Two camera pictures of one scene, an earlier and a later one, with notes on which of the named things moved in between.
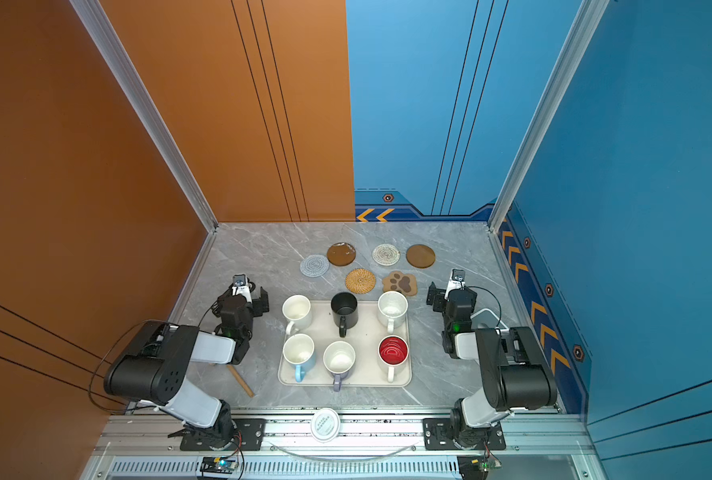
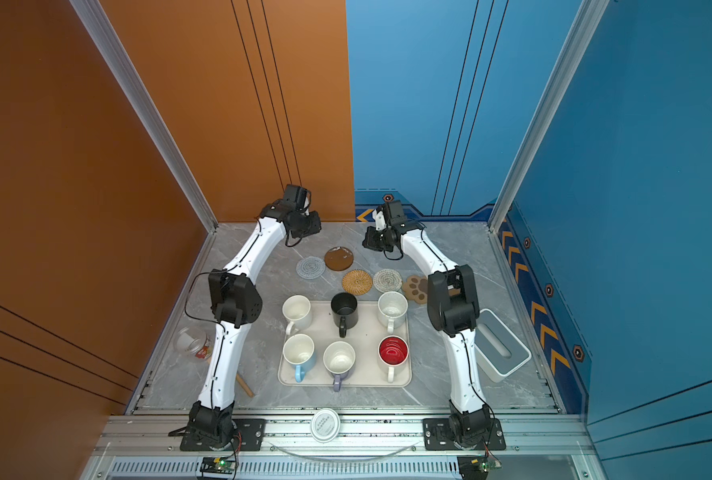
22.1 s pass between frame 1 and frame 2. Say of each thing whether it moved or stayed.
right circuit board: stayed
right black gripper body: moved
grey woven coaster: stayed
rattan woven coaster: stayed
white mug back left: stayed
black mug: stayed
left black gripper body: moved
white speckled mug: stayed
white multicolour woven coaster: moved
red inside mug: stayed
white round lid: stayed
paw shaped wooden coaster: moved
